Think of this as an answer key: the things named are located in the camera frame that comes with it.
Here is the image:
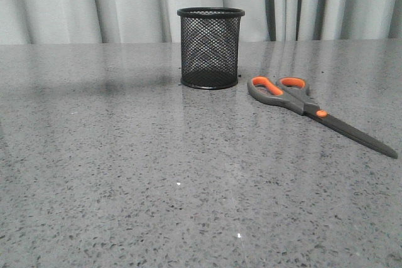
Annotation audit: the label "grey orange scissors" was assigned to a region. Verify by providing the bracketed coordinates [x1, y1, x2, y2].
[247, 76, 398, 159]

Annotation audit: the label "black mesh pen cup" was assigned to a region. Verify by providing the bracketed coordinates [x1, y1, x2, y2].
[177, 7, 245, 90]

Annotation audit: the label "grey curtain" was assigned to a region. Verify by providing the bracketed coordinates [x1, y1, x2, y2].
[1, 0, 401, 45]

